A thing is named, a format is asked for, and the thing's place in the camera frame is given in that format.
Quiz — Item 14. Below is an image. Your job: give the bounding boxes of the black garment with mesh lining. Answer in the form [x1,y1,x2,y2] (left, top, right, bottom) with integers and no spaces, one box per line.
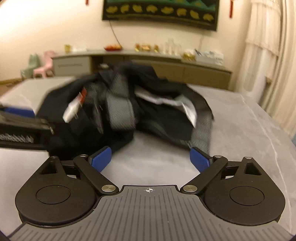
[36,62,214,160]

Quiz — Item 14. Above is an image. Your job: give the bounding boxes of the white hang tag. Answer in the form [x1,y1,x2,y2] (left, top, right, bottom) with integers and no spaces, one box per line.
[63,88,87,123]

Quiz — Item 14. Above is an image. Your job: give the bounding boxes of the green plastic kids chair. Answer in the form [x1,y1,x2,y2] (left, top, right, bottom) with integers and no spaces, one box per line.
[21,54,41,80]

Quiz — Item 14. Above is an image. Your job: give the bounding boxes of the pink plastic kids chair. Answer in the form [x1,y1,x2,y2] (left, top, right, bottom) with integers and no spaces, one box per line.
[33,50,56,78]

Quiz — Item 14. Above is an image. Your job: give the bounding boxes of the long low sideboard cabinet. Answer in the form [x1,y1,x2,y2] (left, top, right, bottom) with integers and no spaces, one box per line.
[52,50,232,89]

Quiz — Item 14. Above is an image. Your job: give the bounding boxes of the yellow cup on sideboard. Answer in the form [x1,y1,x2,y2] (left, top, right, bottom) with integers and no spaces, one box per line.
[64,44,72,53]

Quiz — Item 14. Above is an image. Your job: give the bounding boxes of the cream lace curtain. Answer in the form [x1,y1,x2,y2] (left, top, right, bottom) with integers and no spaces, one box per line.
[235,1,295,138]

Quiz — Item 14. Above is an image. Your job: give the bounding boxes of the red plate of fruit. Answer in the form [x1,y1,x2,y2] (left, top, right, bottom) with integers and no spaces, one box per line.
[104,44,122,52]

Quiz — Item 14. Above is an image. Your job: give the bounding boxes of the grey box of items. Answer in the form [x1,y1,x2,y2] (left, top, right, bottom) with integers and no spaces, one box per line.
[195,50,224,66]

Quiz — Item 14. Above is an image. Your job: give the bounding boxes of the golden bowl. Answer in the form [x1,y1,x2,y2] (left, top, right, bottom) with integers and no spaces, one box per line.
[142,44,151,52]

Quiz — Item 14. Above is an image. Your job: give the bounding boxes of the cluster of glass cups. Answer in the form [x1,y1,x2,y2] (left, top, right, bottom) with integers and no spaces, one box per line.
[163,39,181,56]

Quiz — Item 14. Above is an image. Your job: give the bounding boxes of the red hanging knot ornament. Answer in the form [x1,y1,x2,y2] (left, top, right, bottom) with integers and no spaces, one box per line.
[229,0,234,19]

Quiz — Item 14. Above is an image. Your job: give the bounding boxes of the dark patterned wall tapestry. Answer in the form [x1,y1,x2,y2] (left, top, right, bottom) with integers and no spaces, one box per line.
[102,0,220,31]

